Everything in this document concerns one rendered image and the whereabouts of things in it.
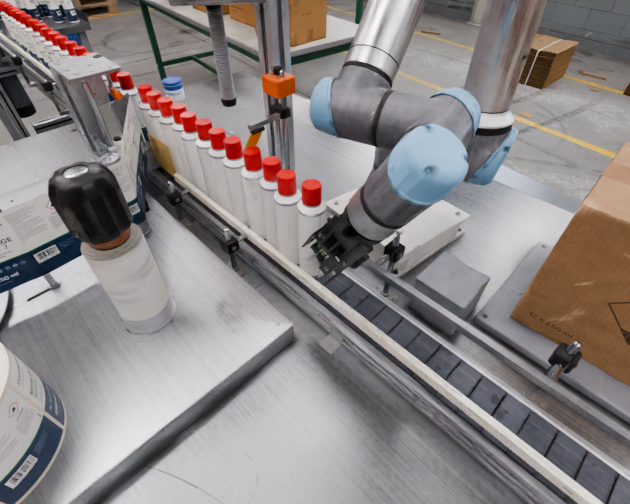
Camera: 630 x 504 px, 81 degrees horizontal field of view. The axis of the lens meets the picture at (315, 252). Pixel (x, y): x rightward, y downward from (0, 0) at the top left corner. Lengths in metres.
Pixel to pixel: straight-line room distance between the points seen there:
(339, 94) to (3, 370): 0.53
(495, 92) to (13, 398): 0.81
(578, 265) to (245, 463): 0.58
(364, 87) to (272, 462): 0.54
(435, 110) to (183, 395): 0.53
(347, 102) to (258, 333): 0.40
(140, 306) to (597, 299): 0.71
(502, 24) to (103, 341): 0.82
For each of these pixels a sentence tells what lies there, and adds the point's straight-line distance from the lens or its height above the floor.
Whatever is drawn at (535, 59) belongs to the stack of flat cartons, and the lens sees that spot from 4.49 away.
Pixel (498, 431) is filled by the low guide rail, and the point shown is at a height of 0.91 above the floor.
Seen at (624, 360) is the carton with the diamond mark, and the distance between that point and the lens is 0.78.
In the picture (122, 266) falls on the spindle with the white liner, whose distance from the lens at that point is 0.60.
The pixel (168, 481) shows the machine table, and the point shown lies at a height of 0.83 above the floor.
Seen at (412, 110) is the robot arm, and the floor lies 1.24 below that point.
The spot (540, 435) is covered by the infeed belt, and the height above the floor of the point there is 0.88.
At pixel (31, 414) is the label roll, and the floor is 0.96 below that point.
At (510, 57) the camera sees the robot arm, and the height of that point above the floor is 1.24.
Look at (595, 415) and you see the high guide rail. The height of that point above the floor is 0.96.
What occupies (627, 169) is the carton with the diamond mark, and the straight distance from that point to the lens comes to 0.76.
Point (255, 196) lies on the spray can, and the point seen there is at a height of 1.00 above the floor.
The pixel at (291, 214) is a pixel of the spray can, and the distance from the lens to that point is 0.66.
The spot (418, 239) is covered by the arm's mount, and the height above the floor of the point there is 0.90.
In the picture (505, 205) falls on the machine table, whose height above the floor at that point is 0.83.
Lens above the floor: 1.43
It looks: 45 degrees down
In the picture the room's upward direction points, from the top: straight up
